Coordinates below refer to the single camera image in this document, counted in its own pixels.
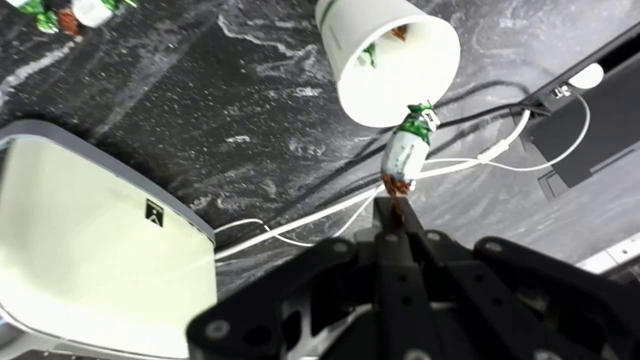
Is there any black table socket hatch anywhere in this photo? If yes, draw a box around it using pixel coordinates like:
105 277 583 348
525 24 640 199

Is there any cream chrome toaster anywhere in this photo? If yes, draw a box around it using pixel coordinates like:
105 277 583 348
0 121 219 360

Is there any white power cable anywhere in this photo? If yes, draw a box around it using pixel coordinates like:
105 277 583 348
212 90 594 265

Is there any sweets pile on table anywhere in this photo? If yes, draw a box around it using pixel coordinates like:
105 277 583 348
5 0 138 39

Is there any green white sweet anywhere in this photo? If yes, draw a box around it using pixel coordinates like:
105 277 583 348
381 103 440 199

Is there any black power cable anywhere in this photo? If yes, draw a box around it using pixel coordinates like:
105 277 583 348
292 79 556 202

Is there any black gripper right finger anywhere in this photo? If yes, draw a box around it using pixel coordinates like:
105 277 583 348
398 201 640 360

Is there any white paper cup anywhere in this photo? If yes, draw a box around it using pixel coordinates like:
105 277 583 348
314 0 462 129

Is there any white plug adapter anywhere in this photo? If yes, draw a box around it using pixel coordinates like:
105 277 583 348
570 63 605 90

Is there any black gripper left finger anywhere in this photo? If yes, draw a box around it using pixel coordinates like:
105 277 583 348
187 199 429 360

